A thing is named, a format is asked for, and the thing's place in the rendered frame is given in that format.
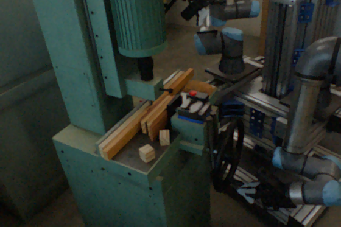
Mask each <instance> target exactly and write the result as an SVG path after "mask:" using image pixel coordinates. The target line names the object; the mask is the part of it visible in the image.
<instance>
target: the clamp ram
mask: <svg viewBox="0 0 341 227"><path fill-rule="evenodd" d="M180 106H181V94H176V96H175V97H174V98H173V99H172V100H171V101H170V102H169V103H168V104H167V105H166V108H167V119H168V124H171V125H172V122H171V118H172V117H173V116H174V114H175V113H176V112H177V111H178V108H179V107H180Z"/></svg>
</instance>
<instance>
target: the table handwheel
mask: <svg viewBox="0 0 341 227"><path fill-rule="evenodd" d="M236 127H237V144H236V148H233V139H234V131H235V128H236ZM243 143H244V123H243V120H242V119H238V118H237V119H233V120H232V121H231V122H230V123H229V125H228V126H227V128H226V130H225V132H224V134H223V135H222V138H221V140H220V143H219V146H218V147H216V148H215V151H214V153H213V155H215V156H216V160H215V162H214V170H213V186H214V190H215V191H216V192H218V193H222V192H225V190H226V189H227V188H228V186H229V185H230V182H229V180H230V178H232V179H233V177H234V175H235V173H236V170H237V167H238V165H239V161H240V158H241V152H242V146H243ZM228 144H229V146H228ZM204 152H205V153H209V154H210V151H209V146H208V147H207V148H206V150H205V151H204ZM223 161H224V165H223V167H222V164H223ZM229 163H230V164H231V165H230V169H229V171H228V173H227V176H226V178H225V180H224V181H223V182H222V180H223V177H224V174H225V172H226V171H227V168H228V164H229Z"/></svg>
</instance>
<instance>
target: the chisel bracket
mask: <svg viewBox="0 0 341 227"><path fill-rule="evenodd" d="M125 87H126V90H127V94H129V95H133V96H136V97H141V98H144V99H148V100H152V101H156V100H158V99H159V98H160V97H161V95H162V94H163V93H164V91H160V90H159V89H160V88H161V89H164V86H163V78H162V77H158V76H155V75H154V78H153V79H152V80H149V81H143V80H141V76H140V73H138V72H134V73H133V74H132V75H129V76H128V77H126V78H125Z"/></svg>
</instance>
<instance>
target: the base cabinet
mask: <svg viewBox="0 0 341 227"><path fill-rule="evenodd" d="M57 155H58V157H59V160H60V162H61V164H62V167H63V170H64V172H65V175H66V177H67V179H68V182H69V185H70V187H71V191H72V194H73V196H74V199H75V201H76V204H77V207H78V209H79V211H80V214H81V216H82V218H83V221H84V224H85V226H86V227H208V226H209V224H210V221H211V186H210V154H209V153H205V152H203V155H198V154H195V153H194V154H193V156H192V157H191V159H190V160H189V162H188V163H187V164H186V166H185V167H184V169H183V170H182V171H181V173H180V174H179V176H177V178H176V180H175V182H174V184H173V185H171V187H170V189H169V190H168V191H167V193H166V194H165V195H164V197H161V196H159V195H155V194H152V193H150V192H148V191H146V190H144V189H141V188H139V187H136V186H134V185H132V184H130V183H126V182H124V181H122V180H119V179H117V178H115V177H113V176H111V175H108V174H106V173H103V172H101V171H99V170H97V169H94V168H91V167H88V166H86V165H84V164H82V163H80V162H77V161H75V160H73V159H71V158H68V157H66V156H64V155H61V154H59V153H57Z"/></svg>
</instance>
